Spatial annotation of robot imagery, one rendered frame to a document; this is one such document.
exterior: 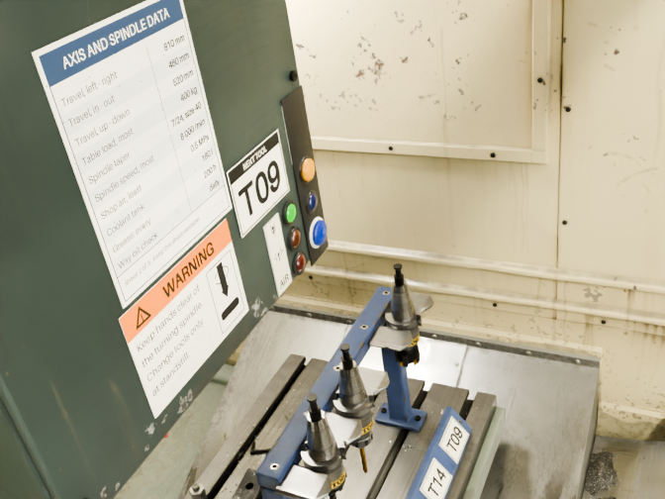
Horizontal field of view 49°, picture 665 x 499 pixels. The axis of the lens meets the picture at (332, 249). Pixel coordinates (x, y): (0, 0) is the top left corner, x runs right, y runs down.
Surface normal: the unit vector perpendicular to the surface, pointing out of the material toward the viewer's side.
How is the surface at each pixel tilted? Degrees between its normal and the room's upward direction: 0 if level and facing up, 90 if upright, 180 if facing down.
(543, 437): 24
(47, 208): 90
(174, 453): 0
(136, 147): 90
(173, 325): 90
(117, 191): 90
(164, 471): 0
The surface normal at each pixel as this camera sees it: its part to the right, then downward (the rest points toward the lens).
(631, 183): -0.43, 0.50
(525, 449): -0.29, -0.55
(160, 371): 0.90, 0.11
